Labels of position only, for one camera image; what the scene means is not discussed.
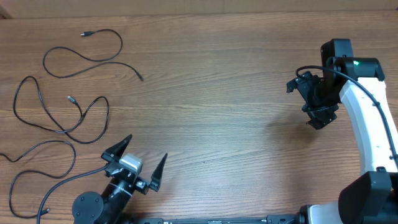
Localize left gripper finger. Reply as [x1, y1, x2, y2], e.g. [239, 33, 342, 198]
[101, 134, 132, 162]
[149, 153, 168, 192]

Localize black usb cable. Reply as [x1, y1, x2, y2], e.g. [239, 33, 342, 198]
[12, 75, 110, 145]
[42, 29, 145, 82]
[0, 139, 77, 219]

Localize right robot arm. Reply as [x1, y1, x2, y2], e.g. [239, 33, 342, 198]
[280, 39, 397, 224]

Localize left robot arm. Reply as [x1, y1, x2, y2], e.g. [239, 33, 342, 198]
[72, 135, 168, 224]

